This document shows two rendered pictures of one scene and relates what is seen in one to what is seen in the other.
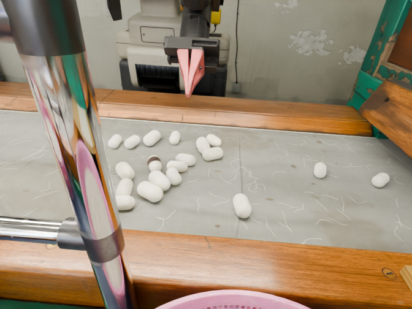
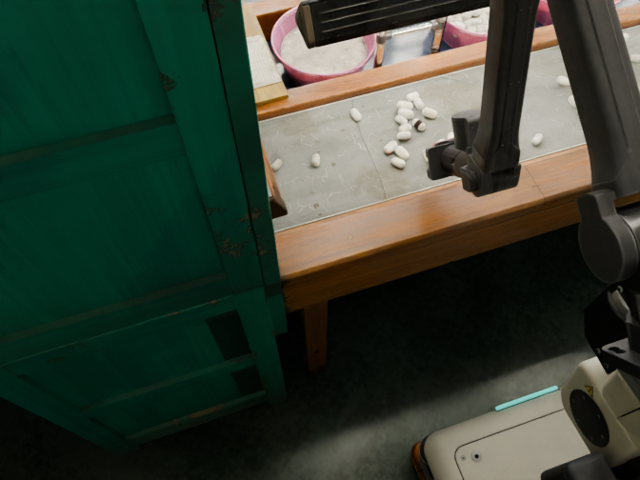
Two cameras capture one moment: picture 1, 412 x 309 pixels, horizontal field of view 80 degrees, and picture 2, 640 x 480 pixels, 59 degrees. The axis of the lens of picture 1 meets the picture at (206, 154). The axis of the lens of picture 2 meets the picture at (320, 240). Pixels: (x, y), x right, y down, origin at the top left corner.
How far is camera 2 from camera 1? 138 cm
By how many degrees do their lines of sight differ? 85
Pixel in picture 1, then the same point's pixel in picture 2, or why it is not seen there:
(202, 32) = (450, 150)
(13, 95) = not seen: hidden behind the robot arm
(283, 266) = (330, 86)
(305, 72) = not seen: outside the picture
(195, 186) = (386, 124)
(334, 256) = (311, 95)
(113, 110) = not seen: hidden behind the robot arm
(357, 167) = (287, 181)
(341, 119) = (297, 231)
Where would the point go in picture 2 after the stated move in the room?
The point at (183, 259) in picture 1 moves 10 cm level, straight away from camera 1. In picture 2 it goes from (367, 76) to (387, 105)
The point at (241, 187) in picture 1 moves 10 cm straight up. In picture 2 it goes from (361, 132) to (364, 102)
